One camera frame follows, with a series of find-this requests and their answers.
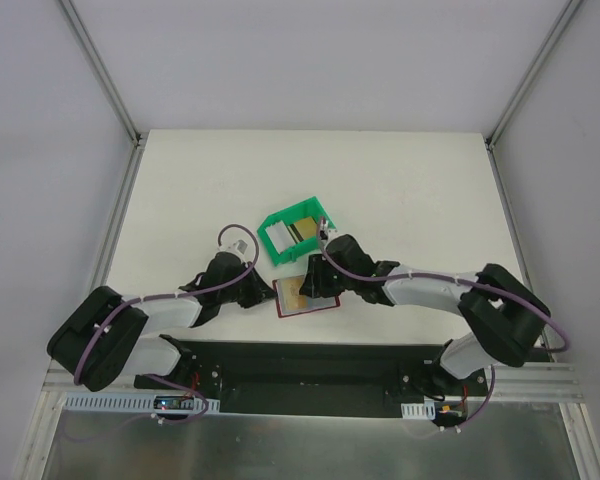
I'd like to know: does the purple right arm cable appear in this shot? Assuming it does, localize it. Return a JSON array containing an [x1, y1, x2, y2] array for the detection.
[[317, 216, 572, 441]]

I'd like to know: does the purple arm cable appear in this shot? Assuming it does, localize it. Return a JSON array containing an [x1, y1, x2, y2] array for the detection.
[[317, 216, 572, 441], [62, 223, 259, 441]]

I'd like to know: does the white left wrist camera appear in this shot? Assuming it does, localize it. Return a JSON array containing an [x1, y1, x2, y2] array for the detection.
[[218, 240, 248, 258]]

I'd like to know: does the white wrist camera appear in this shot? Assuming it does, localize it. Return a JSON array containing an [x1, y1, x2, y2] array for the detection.
[[317, 217, 338, 243], [218, 240, 248, 258]]

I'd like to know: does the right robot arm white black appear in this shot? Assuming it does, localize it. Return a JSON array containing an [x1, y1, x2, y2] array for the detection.
[[300, 235, 549, 395]]

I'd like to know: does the right aluminium frame post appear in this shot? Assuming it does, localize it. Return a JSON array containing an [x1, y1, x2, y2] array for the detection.
[[485, 0, 586, 151]]

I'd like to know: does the aluminium frame post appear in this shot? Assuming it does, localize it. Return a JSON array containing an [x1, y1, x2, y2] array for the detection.
[[485, 0, 586, 151], [56, 0, 143, 145]]

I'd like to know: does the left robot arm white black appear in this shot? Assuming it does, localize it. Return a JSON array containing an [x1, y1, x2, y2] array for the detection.
[[47, 248, 276, 392]]

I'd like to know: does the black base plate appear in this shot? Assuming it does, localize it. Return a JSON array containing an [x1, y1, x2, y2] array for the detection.
[[132, 340, 486, 415]]

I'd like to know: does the red leather card holder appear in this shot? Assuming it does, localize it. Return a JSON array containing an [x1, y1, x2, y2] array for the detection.
[[273, 276, 340, 318]]

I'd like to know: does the left aluminium frame post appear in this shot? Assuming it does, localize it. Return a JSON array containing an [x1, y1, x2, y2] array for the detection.
[[56, 0, 143, 145]]

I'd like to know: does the gold card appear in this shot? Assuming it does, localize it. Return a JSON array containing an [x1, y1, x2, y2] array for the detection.
[[288, 217, 317, 243], [278, 276, 308, 313]]

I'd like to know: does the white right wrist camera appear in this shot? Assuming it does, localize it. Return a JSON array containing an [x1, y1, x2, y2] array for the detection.
[[317, 217, 338, 243]]

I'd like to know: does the green plastic bin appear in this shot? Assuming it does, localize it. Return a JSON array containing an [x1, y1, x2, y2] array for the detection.
[[257, 196, 334, 266]]

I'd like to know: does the white cable duct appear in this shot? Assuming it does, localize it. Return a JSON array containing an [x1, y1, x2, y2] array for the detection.
[[401, 401, 436, 421], [64, 393, 220, 415]]

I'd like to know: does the left white cable duct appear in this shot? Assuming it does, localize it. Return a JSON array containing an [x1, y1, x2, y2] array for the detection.
[[64, 393, 220, 415]]

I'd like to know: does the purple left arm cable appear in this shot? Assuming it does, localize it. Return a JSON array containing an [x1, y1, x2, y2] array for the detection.
[[62, 223, 259, 441]]

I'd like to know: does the right white cable duct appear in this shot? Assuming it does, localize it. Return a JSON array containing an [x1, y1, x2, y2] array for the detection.
[[401, 401, 436, 421]]

